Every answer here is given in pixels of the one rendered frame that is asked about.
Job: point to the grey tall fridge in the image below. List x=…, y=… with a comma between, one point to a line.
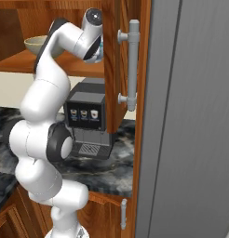
x=194, y=124

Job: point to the beige bowl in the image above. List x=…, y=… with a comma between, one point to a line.
x=35, y=43

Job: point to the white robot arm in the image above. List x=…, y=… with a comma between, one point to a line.
x=42, y=105

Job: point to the wooden upper cabinet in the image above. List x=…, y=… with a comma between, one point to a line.
x=14, y=63

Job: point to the black coffee machine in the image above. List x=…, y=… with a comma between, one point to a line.
x=87, y=114

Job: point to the wooden cabinet door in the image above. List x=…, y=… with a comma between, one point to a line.
x=114, y=71
x=102, y=217

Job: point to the wooden corner lower cabinet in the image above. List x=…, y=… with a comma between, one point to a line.
x=17, y=217

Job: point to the wooden lower cabinet door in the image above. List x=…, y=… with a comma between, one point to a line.
x=102, y=217

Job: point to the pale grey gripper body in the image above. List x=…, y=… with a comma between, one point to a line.
x=98, y=57

